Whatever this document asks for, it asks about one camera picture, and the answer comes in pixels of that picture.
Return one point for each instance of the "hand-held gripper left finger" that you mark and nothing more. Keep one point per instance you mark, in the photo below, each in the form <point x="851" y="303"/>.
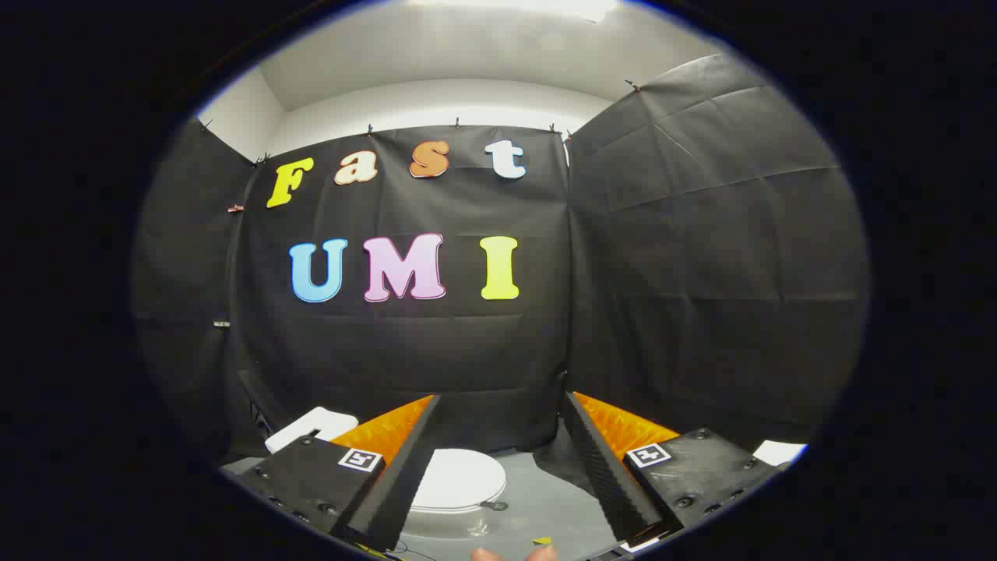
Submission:
<point x="405" y="467"/>

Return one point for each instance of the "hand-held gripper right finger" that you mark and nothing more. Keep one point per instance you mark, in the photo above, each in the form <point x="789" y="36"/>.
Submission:
<point x="600" y="467"/>

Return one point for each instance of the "white toilet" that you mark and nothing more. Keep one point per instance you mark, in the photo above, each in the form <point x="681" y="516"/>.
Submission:
<point x="311" y="425"/>

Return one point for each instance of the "black backdrop cloth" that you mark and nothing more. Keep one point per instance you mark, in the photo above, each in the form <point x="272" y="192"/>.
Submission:
<point x="436" y="351"/>

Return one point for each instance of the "white flat object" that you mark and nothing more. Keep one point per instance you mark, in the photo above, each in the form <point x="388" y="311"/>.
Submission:
<point x="779" y="452"/>

